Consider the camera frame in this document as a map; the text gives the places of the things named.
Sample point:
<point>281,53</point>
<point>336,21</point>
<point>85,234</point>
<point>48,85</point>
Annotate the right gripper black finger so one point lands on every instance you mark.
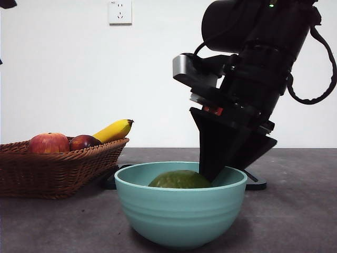
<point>216,147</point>
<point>266,145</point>

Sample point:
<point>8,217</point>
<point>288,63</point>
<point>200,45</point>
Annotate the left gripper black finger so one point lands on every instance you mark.
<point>6,3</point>

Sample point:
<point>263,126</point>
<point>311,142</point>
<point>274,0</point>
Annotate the green avocado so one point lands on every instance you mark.
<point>179,180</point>

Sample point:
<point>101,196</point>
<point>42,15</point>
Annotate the teal ceramic bowl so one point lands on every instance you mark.
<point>181,216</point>

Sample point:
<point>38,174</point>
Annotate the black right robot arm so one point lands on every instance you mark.
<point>263,39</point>

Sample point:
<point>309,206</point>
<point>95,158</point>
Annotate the black rectangular tray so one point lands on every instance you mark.
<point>258,184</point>

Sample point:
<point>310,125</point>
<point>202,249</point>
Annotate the yellow banana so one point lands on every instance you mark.
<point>113,130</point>

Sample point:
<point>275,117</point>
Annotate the dark red plum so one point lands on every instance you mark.
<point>84,141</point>

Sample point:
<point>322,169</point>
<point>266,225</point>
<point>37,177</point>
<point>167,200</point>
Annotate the red yellow apple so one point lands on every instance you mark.
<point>48,143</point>

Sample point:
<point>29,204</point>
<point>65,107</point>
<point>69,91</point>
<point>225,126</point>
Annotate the brown wicker basket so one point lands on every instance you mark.
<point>52,174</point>

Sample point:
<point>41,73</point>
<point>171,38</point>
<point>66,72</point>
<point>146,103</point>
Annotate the pale grey camera box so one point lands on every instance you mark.
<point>184,66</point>

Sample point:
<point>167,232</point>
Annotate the white wall socket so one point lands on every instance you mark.
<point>120,13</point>

